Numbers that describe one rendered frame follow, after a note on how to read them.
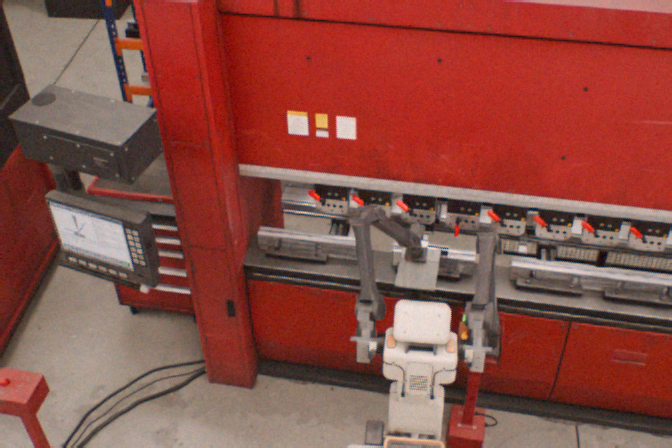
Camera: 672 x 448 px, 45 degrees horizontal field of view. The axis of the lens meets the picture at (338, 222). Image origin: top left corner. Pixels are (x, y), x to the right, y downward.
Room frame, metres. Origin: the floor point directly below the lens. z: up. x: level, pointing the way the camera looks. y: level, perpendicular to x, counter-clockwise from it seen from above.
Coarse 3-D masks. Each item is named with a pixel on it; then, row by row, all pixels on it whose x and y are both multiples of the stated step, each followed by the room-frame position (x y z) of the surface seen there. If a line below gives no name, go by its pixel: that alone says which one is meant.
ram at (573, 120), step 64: (256, 64) 2.92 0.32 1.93; (320, 64) 2.86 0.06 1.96; (384, 64) 2.81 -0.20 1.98; (448, 64) 2.75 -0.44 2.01; (512, 64) 2.70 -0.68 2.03; (576, 64) 2.66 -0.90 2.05; (640, 64) 2.61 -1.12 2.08; (256, 128) 2.92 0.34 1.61; (320, 128) 2.86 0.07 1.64; (384, 128) 2.81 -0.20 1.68; (448, 128) 2.75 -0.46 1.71; (512, 128) 2.70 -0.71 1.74; (576, 128) 2.65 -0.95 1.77; (640, 128) 2.60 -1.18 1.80; (512, 192) 2.69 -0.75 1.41; (576, 192) 2.63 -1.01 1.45; (640, 192) 2.58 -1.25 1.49
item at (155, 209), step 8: (120, 200) 2.94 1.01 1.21; (128, 200) 2.93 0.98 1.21; (144, 208) 2.87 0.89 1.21; (152, 208) 2.87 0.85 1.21; (160, 208) 2.87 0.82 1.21; (168, 208) 2.87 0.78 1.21; (152, 216) 2.89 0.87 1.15; (160, 216) 2.89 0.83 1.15; (168, 216) 2.82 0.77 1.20; (160, 224) 2.83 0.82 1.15; (168, 224) 2.83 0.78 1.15; (176, 224) 2.83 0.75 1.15
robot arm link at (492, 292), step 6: (498, 240) 2.49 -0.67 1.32; (498, 246) 2.47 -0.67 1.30; (492, 252) 2.47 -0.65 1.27; (498, 252) 2.46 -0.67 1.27; (492, 258) 2.45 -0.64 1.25; (492, 264) 2.44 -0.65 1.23; (492, 270) 2.43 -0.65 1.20; (492, 276) 2.42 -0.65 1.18; (492, 282) 2.40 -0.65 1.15; (492, 288) 2.39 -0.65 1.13; (492, 294) 2.38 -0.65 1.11; (492, 300) 2.37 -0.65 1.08; (498, 312) 2.37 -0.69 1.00; (492, 318) 2.33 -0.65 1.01; (498, 318) 2.35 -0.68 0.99; (492, 324) 2.32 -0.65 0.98; (486, 330) 2.31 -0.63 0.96; (492, 330) 2.30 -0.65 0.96
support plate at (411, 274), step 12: (432, 252) 2.76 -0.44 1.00; (408, 264) 2.68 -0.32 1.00; (420, 264) 2.68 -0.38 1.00; (432, 264) 2.68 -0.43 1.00; (396, 276) 2.60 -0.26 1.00; (408, 276) 2.60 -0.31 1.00; (420, 276) 2.60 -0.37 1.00; (432, 276) 2.60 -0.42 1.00; (420, 288) 2.53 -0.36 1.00; (432, 288) 2.52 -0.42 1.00
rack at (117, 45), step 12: (108, 0) 4.73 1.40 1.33; (132, 0) 5.23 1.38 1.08; (108, 12) 4.74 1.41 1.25; (132, 12) 5.20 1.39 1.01; (108, 24) 4.76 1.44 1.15; (108, 36) 4.74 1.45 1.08; (120, 48) 4.73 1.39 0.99; (132, 48) 4.73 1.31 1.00; (120, 60) 4.74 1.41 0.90; (120, 72) 4.74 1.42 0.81; (120, 84) 4.74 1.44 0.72; (144, 84) 4.76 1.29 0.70
